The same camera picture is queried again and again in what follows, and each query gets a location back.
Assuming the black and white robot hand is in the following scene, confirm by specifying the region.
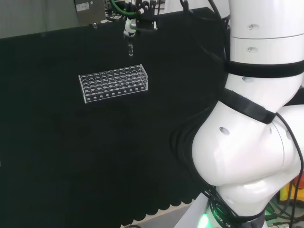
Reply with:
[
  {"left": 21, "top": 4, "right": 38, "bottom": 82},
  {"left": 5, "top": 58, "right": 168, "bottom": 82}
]
[{"left": 123, "top": 0, "right": 159, "bottom": 38}]

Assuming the clear glass test tube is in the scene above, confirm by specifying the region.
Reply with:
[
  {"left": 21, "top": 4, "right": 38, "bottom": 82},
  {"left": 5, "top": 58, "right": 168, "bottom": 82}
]
[{"left": 127, "top": 35, "right": 134, "bottom": 57}]

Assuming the clear acrylic test tube rack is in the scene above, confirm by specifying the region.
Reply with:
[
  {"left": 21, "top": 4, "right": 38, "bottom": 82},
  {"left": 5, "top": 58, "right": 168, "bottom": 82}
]
[{"left": 78, "top": 64, "right": 149, "bottom": 104}]

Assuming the grey metal box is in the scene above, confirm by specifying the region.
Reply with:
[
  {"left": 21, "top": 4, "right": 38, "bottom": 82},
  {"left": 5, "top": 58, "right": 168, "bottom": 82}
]
[{"left": 73, "top": 0, "right": 106, "bottom": 26}]

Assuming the black bench cloth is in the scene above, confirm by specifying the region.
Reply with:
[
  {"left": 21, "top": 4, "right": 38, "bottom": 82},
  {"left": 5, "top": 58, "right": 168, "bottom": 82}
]
[{"left": 0, "top": 7, "right": 232, "bottom": 228}]

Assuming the yellow stop button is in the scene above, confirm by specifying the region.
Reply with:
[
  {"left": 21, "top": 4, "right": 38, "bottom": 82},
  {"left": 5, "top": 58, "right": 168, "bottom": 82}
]
[{"left": 279, "top": 182, "right": 296, "bottom": 201}]

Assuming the green cable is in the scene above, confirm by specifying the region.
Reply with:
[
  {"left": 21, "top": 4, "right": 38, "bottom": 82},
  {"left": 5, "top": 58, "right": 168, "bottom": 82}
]
[{"left": 110, "top": 0, "right": 141, "bottom": 18}]

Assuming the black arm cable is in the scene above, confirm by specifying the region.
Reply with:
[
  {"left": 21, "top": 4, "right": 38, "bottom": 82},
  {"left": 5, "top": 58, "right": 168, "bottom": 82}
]
[{"left": 180, "top": 0, "right": 231, "bottom": 74}]

